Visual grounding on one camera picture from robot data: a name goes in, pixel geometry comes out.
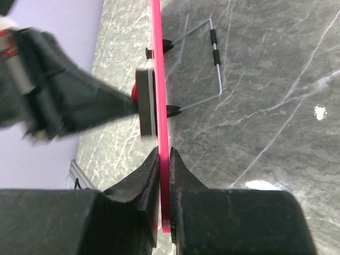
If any aluminium rail at table front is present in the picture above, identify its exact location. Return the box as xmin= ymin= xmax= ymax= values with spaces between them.
xmin=66 ymin=159 xmax=96 ymax=190

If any near black board clip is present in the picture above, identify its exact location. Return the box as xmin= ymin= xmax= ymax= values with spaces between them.
xmin=166 ymin=105 xmax=181 ymax=118

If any far black board clip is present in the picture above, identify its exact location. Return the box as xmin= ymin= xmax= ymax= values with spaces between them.
xmin=144 ymin=38 xmax=175 ymax=61

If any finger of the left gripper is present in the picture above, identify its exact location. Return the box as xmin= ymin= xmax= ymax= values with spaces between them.
xmin=40 ymin=32 xmax=138 ymax=135

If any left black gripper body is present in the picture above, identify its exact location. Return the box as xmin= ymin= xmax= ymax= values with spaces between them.
xmin=0 ymin=0 xmax=56 ymax=146

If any black board clip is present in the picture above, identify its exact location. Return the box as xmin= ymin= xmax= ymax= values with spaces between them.
xmin=166 ymin=105 xmax=181 ymax=118
xmin=144 ymin=38 xmax=175 ymax=61

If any wire board stand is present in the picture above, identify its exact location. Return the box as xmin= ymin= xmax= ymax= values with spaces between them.
xmin=171 ymin=18 xmax=224 ymax=111

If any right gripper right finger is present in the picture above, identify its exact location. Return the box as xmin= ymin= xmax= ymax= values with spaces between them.
xmin=169 ymin=149 xmax=317 ymax=254

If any red and black eraser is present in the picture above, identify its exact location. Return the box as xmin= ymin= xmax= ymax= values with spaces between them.
xmin=131 ymin=69 xmax=157 ymax=137

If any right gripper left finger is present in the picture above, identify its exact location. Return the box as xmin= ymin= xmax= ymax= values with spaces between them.
xmin=1 ymin=149 xmax=159 ymax=254

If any white board with pink frame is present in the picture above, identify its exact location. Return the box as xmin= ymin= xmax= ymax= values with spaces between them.
xmin=150 ymin=0 xmax=171 ymax=234

